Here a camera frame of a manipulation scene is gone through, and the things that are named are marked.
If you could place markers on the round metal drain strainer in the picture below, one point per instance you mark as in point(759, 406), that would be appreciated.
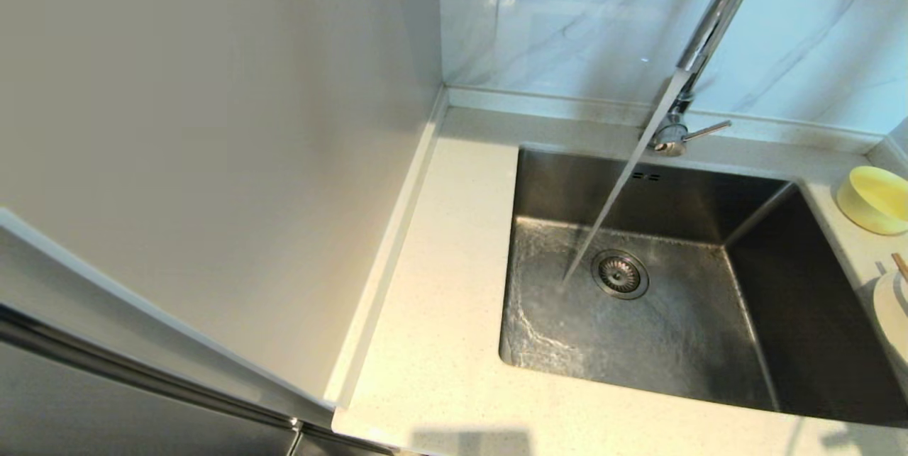
point(620, 274)

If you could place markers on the stainless steel appliance front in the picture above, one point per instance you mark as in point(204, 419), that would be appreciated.
point(106, 417)

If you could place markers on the chrome gooseneck faucet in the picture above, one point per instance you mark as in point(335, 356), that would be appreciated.
point(672, 135)

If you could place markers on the stainless steel sink basin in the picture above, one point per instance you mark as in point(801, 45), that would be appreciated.
point(638, 357)

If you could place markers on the yellow bowl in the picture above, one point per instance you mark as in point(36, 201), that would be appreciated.
point(878, 201)

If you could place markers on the white plate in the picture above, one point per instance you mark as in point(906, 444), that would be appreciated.
point(897, 321)

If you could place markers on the brown wooden chopstick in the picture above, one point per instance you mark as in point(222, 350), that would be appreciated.
point(900, 266)

